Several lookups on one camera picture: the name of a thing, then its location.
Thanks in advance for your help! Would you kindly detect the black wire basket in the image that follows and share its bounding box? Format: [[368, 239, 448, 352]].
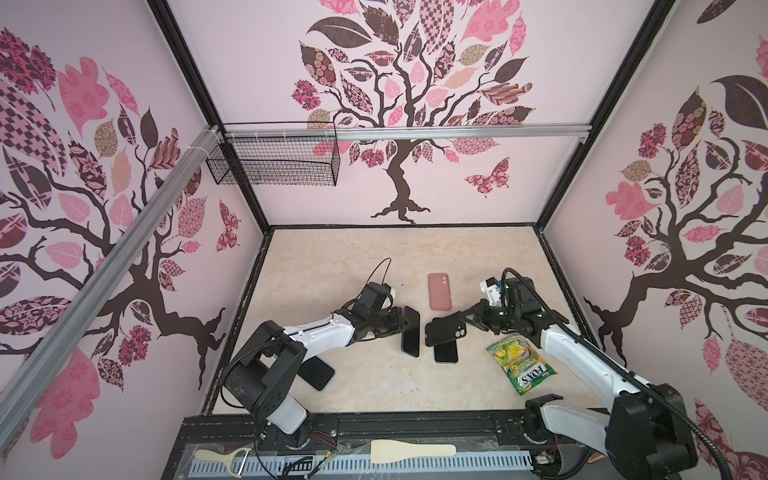
[[206, 120, 341, 186]]

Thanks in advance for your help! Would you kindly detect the black smartphone on table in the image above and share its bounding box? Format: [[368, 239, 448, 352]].
[[298, 357, 336, 392]]

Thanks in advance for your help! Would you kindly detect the white slotted cable duct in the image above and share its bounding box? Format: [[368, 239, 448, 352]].
[[186, 451, 533, 479]]

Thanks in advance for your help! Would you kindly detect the black phone case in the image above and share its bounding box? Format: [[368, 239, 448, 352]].
[[425, 312, 467, 347]]

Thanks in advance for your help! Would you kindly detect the black smartphone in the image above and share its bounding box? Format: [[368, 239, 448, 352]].
[[298, 357, 336, 392], [401, 306, 421, 358]]

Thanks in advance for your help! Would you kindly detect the aluminium rail left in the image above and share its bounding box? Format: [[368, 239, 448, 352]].
[[1, 125, 221, 447]]

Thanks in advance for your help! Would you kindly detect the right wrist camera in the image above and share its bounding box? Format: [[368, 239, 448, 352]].
[[480, 277, 507, 307]]

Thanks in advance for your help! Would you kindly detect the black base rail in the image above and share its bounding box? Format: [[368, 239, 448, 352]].
[[161, 410, 625, 479]]

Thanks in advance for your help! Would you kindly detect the aluminium rail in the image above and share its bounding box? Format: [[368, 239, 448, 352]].
[[1, 125, 221, 447], [225, 123, 592, 141]]

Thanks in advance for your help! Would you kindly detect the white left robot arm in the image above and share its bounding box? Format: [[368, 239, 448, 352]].
[[219, 282, 407, 437]]

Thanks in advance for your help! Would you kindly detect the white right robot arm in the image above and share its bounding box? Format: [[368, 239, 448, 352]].
[[468, 277, 698, 479]]

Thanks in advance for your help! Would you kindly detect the black vertical frame post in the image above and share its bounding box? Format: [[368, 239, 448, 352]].
[[147, 0, 271, 235]]

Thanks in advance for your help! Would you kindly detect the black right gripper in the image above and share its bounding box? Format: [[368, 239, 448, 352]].
[[458, 299, 519, 332]]

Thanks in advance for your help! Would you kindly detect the aluminium rail back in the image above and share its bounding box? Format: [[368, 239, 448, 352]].
[[225, 123, 592, 141]]

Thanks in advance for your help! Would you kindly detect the purple smartphone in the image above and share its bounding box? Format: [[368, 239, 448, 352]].
[[433, 341, 458, 364]]

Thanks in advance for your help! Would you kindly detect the beige wooden spatula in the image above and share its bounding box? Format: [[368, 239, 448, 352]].
[[370, 439, 457, 465]]

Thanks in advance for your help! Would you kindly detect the green candy bag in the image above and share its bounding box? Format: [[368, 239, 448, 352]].
[[486, 333, 557, 396]]

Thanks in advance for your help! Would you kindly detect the pink phone case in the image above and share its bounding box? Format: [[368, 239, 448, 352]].
[[427, 273, 452, 311]]

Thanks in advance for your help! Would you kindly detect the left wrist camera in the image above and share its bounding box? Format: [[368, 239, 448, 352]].
[[355, 282, 395, 312]]

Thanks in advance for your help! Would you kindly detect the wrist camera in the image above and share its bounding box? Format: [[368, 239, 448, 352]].
[[480, 277, 507, 307], [355, 282, 395, 312]]

